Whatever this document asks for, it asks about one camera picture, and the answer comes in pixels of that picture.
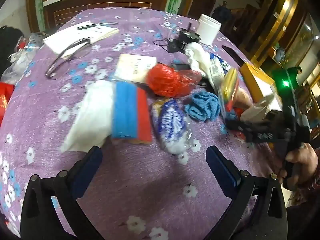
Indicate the black round device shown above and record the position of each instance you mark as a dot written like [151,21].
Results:
[186,40]

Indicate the person's right hand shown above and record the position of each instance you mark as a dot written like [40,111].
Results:
[305,157]

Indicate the blue white patterned packet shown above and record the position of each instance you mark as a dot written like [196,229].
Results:
[172,122]

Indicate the blue knitted cloth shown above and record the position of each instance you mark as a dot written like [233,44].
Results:
[203,105]

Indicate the pink tissue pack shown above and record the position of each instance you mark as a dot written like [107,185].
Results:
[243,99]

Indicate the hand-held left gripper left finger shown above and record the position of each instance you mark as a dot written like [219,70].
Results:
[87,170]

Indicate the yellow tray white lining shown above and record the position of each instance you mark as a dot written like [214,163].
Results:
[260,82]

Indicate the clear plastic bag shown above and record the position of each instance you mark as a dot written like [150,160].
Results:
[25,52]

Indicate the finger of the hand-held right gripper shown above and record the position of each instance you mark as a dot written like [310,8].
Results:
[257,132]

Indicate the red striped packet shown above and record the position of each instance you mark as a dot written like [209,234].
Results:
[228,90]

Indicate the lemon print tissue pack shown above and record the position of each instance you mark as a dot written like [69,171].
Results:
[136,66]

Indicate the blue tissue pack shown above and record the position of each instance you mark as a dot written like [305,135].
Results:
[220,66]

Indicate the white plastic jar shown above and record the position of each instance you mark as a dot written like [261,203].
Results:
[208,28]

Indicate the red plastic bag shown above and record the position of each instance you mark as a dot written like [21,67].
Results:
[170,80]

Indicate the black pen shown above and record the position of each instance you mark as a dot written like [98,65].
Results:
[97,25]

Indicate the eyeglasses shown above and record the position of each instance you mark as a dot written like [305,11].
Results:
[65,55]

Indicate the black bag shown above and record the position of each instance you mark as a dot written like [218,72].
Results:
[8,42]

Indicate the white cloth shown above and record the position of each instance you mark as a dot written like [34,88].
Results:
[92,115]

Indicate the gold trimmed cabinet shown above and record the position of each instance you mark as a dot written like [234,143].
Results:
[287,25]

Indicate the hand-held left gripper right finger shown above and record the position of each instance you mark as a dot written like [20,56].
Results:
[220,170]

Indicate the blue red sponge pack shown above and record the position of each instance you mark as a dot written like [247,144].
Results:
[131,112]

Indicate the black phone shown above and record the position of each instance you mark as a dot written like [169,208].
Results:
[232,54]

